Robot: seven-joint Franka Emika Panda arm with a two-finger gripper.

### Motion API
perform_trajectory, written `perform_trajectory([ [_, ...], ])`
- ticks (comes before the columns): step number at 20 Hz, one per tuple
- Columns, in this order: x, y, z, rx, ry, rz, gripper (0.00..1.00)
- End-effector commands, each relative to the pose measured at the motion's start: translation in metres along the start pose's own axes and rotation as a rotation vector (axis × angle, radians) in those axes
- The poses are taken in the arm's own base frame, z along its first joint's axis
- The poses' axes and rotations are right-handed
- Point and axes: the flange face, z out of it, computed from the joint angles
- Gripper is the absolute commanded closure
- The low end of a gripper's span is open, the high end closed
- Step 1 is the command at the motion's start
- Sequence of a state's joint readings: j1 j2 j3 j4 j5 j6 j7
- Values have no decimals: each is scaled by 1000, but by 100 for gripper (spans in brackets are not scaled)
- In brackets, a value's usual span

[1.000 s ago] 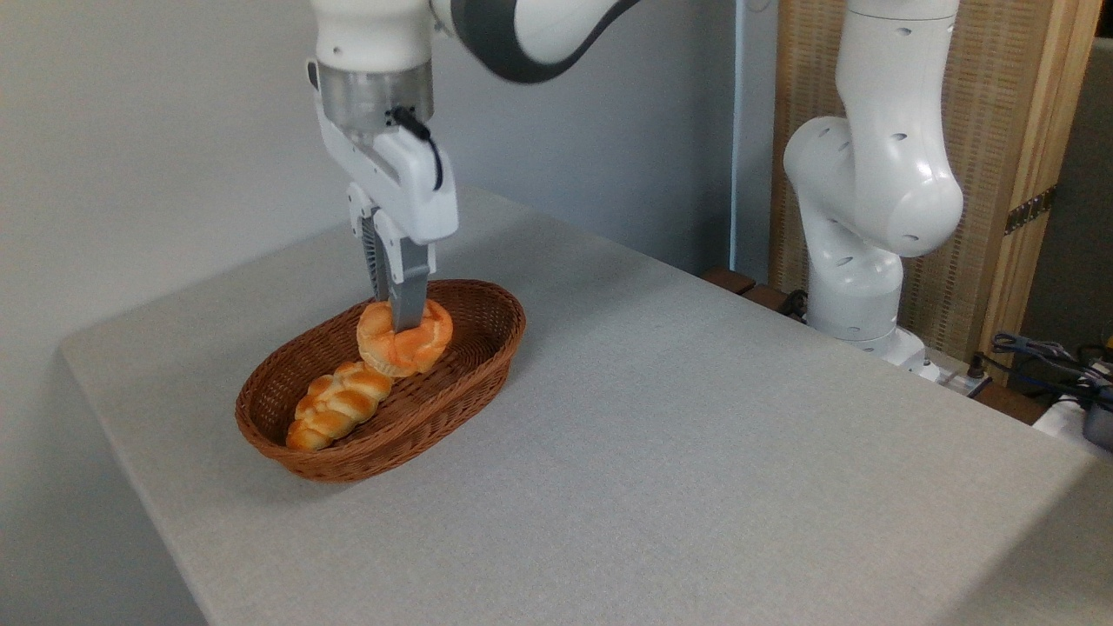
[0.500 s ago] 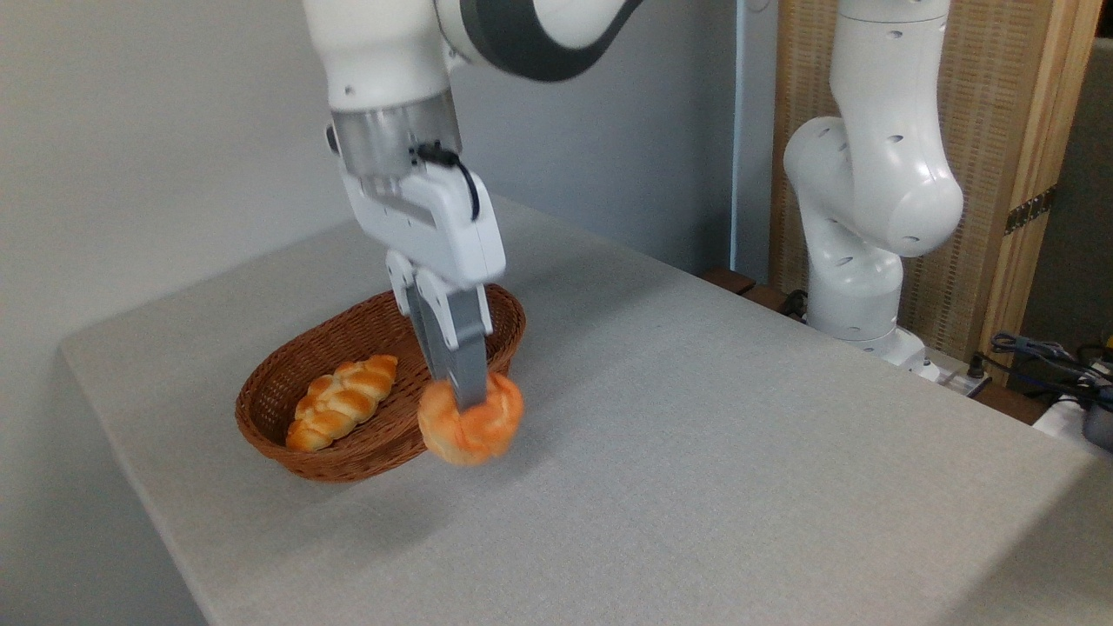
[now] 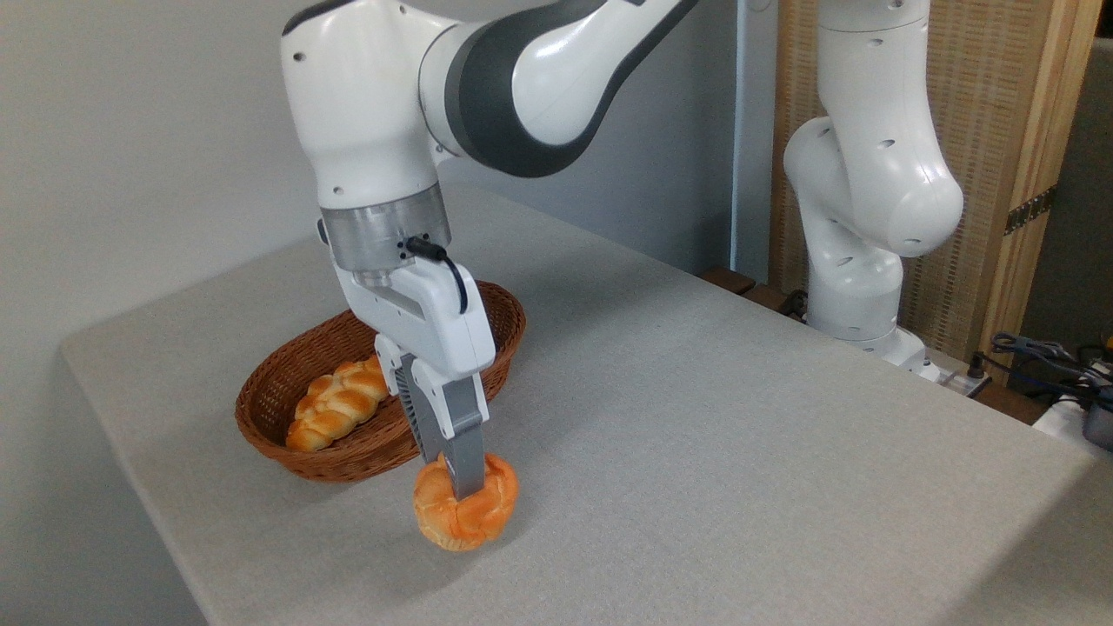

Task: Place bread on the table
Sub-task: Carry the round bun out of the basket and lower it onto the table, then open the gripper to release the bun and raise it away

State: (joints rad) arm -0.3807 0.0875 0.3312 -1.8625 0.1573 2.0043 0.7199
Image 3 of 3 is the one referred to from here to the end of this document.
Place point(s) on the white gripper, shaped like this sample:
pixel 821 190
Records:
pixel 435 326

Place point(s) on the round knotted bread roll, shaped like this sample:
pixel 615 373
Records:
pixel 465 517

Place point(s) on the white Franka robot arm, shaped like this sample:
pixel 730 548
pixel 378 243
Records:
pixel 374 113

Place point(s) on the braided bread loaf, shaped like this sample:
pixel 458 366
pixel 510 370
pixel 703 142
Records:
pixel 335 404

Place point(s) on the brown wicker basket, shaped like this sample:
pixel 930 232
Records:
pixel 278 396

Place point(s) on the brown wooden base board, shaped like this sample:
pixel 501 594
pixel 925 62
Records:
pixel 730 280

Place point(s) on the metal screen hinge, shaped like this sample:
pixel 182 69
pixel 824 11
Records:
pixel 1030 210

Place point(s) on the grey box with white base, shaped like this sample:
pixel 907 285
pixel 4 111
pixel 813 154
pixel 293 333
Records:
pixel 1097 424

